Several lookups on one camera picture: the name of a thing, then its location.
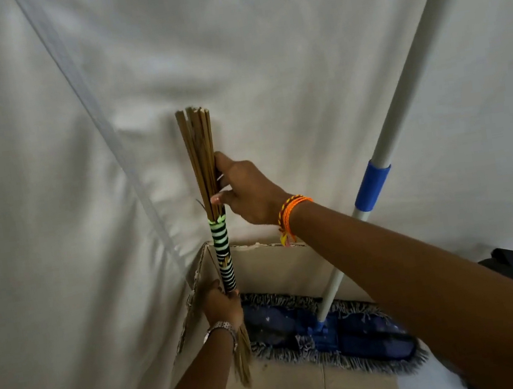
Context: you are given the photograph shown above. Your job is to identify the person's left hand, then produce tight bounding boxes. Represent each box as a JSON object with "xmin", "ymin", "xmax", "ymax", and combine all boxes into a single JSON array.
[{"xmin": 196, "ymin": 276, "xmax": 246, "ymax": 334}]

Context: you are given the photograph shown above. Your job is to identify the silver wristwatch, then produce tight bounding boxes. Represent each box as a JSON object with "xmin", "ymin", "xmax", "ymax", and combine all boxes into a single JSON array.
[{"xmin": 201, "ymin": 319, "xmax": 239, "ymax": 356}]

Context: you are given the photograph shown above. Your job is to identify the blue flat mop with white handle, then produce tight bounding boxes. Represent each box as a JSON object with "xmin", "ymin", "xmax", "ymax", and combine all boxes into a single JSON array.
[{"xmin": 198, "ymin": 0, "xmax": 432, "ymax": 389}]

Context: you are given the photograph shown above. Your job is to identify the stick broom with striped binding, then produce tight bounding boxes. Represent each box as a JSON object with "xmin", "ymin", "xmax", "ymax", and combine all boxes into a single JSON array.
[{"xmin": 174, "ymin": 103, "xmax": 257, "ymax": 389}]

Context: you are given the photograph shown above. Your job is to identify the white fabric backdrop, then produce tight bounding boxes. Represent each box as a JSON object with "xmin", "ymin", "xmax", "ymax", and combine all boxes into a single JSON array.
[{"xmin": 0, "ymin": 0, "xmax": 513, "ymax": 389}]

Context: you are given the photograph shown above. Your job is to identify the person's left forearm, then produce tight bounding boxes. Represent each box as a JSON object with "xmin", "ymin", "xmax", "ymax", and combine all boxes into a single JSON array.
[{"xmin": 127, "ymin": 326, "xmax": 243, "ymax": 389}]

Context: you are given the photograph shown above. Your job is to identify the person's right hand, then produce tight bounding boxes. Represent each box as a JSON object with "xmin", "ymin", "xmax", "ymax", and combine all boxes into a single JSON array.
[{"xmin": 204, "ymin": 142, "xmax": 295, "ymax": 234}]

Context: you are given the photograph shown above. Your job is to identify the person's right forearm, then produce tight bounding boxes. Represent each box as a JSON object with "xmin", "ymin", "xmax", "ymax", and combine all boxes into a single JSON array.
[{"xmin": 286, "ymin": 171, "xmax": 513, "ymax": 389}]

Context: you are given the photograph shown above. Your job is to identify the orange thread bracelets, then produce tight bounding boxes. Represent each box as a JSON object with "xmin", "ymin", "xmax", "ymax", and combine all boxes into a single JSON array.
[{"xmin": 274, "ymin": 192, "xmax": 319, "ymax": 247}]

